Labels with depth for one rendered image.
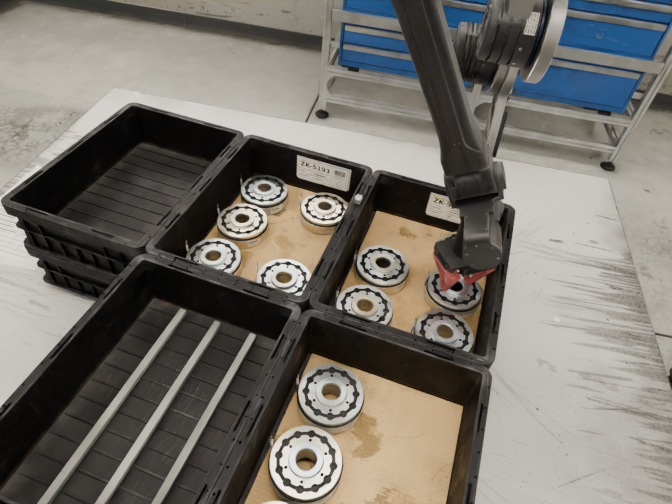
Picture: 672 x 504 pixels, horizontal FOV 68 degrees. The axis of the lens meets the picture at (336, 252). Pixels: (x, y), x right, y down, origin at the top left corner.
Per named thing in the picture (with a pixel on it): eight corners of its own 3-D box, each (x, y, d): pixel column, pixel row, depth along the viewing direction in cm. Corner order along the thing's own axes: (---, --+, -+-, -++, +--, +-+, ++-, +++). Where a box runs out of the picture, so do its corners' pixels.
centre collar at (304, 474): (298, 437, 71) (298, 435, 70) (329, 452, 69) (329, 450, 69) (281, 469, 67) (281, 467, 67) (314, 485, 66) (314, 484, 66)
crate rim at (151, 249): (247, 141, 112) (247, 132, 110) (373, 176, 107) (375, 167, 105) (143, 260, 85) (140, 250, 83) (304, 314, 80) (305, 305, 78)
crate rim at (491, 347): (373, 176, 107) (375, 167, 105) (512, 215, 102) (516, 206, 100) (305, 314, 80) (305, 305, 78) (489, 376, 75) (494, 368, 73)
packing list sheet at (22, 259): (30, 165, 132) (29, 163, 132) (111, 181, 130) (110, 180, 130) (-64, 250, 109) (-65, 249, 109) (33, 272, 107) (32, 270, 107)
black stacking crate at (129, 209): (141, 144, 124) (131, 103, 116) (248, 175, 119) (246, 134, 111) (21, 248, 97) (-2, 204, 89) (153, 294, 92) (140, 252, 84)
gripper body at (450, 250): (500, 263, 86) (514, 233, 81) (449, 276, 83) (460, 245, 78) (480, 238, 90) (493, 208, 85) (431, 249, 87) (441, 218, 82)
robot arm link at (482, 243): (501, 155, 74) (444, 167, 77) (503, 203, 66) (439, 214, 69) (515, 215, 81) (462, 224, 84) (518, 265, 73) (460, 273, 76)
